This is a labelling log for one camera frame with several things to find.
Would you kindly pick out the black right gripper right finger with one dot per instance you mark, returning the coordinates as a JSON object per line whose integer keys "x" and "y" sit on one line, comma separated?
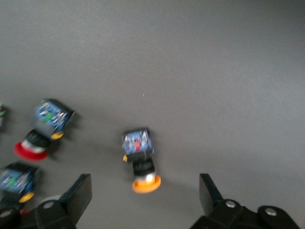
{"x": 214, "y": 210}

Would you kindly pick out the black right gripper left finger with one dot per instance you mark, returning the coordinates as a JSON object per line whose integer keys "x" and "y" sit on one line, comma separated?
{"x": 71, "y": 205}

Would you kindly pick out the yellow cap push button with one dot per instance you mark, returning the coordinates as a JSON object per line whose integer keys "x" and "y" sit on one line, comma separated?
{"x": 138, "y": 143}

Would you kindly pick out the white button with orange block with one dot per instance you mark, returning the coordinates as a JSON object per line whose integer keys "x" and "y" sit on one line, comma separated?
{"x": 2, "y": 119}

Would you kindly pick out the red cap push button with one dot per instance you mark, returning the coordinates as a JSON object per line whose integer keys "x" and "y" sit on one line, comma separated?
{"x": 14, "y": 177}
{"x": 47, "y": 117}

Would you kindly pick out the dark grey table mat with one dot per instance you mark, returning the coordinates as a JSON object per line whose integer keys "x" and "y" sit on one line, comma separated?
{"x": 166, "y": 59}

